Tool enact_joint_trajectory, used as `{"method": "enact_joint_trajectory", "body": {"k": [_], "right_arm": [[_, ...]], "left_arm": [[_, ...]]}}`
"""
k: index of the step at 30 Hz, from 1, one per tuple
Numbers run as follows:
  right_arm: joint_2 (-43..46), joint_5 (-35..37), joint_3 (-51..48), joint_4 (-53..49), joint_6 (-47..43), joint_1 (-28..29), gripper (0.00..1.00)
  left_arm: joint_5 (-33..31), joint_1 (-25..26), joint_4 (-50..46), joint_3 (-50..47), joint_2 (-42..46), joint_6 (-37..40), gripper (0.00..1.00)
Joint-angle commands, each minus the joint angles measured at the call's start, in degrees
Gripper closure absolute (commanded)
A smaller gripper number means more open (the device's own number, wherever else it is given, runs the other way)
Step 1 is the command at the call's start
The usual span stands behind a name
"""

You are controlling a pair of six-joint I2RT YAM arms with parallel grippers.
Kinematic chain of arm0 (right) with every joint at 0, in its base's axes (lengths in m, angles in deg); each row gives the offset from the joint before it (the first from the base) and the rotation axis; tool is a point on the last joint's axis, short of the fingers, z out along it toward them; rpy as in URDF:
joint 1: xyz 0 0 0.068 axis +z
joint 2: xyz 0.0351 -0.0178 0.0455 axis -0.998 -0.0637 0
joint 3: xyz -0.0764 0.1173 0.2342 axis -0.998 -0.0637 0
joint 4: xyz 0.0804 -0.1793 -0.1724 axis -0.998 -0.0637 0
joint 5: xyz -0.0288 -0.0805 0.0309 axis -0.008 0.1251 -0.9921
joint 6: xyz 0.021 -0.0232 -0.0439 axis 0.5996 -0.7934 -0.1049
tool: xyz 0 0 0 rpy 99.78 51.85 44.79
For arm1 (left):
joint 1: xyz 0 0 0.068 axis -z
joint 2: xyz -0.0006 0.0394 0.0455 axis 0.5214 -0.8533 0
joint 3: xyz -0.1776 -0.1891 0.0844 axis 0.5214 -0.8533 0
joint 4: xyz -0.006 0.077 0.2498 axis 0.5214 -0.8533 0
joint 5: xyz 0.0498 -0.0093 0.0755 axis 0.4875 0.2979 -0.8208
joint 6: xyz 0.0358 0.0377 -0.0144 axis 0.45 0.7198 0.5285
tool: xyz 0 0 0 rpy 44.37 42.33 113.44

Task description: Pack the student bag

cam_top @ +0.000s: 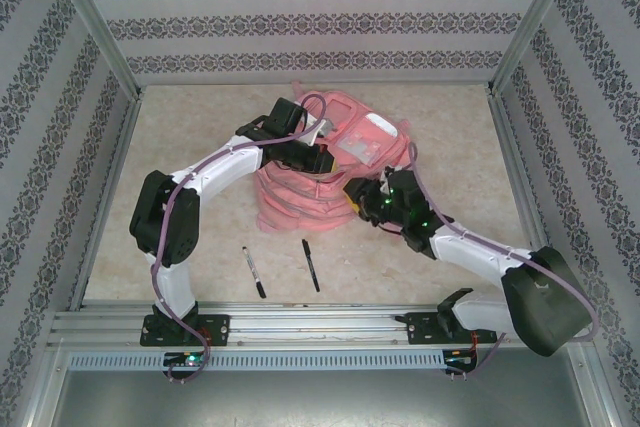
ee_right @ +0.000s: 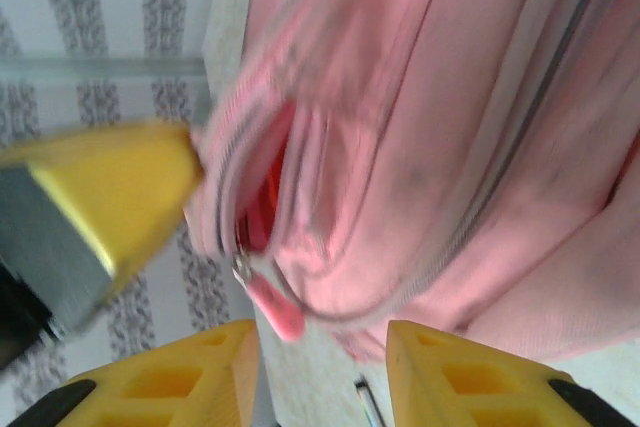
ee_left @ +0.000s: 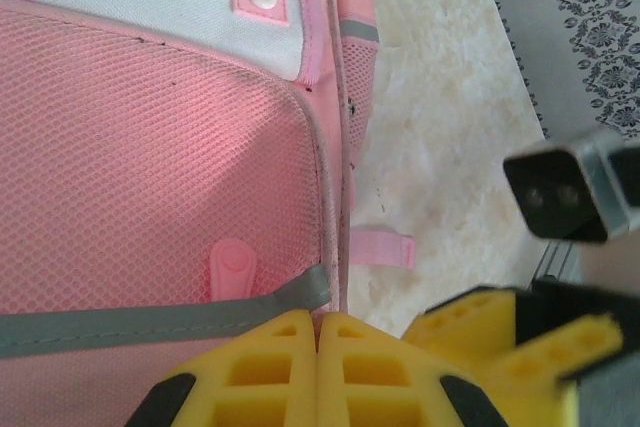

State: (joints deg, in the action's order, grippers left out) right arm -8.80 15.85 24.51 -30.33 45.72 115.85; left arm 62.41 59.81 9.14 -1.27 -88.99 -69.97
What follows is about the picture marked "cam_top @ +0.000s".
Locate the black marker pen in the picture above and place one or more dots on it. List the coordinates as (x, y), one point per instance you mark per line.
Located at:
(310, 264)

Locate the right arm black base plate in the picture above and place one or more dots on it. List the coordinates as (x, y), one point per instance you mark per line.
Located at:
(417, 329)

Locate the aluminium mounting rail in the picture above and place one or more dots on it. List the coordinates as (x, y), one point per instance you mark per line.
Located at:
(320, 327)

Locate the white pen with black cap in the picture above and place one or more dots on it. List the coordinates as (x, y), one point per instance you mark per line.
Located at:
(252, 269)

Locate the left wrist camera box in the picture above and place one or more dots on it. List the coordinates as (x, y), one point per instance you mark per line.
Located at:
(315, 134)

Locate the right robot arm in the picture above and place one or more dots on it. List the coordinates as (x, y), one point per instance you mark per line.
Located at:
(475, 252)

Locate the aluminium frame post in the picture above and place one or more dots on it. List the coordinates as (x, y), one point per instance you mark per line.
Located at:
(540, 7)
(95, 17)

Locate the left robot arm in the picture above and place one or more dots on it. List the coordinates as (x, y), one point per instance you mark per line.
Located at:
(220, 169)

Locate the pink student backpack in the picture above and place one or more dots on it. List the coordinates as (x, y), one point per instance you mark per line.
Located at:
(310, 202)

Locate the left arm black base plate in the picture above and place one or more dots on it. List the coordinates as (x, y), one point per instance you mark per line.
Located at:
(220, 329)

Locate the grey metal panel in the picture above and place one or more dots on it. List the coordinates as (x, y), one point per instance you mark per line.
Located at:
(320, 402)

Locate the aluminium side rail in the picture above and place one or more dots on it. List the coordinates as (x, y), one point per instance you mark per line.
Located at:
(524, 197)
(109, 197)

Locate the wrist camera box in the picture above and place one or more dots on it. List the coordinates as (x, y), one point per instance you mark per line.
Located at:
(315, 134)
(386, 182)

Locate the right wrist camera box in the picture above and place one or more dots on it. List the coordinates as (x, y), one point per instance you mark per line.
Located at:
(386, 182)

